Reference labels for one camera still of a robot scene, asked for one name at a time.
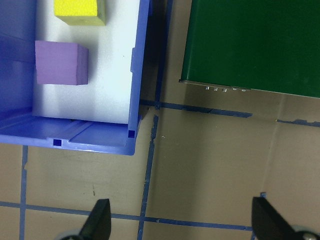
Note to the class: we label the purple foam cube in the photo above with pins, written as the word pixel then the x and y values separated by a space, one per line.
pixel 57 62

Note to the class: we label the yellow foam cube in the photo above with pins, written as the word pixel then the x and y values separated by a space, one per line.
pixel 75 10

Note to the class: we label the blue plastic storage bin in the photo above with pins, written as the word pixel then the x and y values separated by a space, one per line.
pixel 15 75

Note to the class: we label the green conveyor belt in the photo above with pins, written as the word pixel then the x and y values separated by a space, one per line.
pixel 250 37

